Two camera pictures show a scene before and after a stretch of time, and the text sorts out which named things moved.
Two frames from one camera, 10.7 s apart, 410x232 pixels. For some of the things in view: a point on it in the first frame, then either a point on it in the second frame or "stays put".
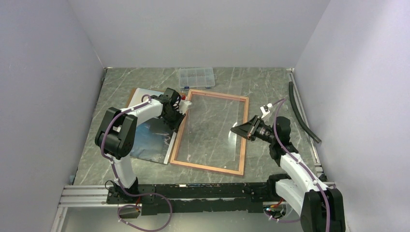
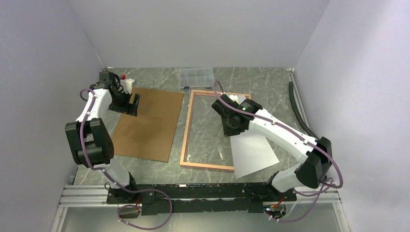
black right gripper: (247, 129) to (228, 132)
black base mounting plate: (160, 199) stays put
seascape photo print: (154, 137) to (252, 153)
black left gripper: (175, 125) to (128, 108)
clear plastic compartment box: (195, 77) stays put
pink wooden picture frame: (241, 98) to (205, 145)
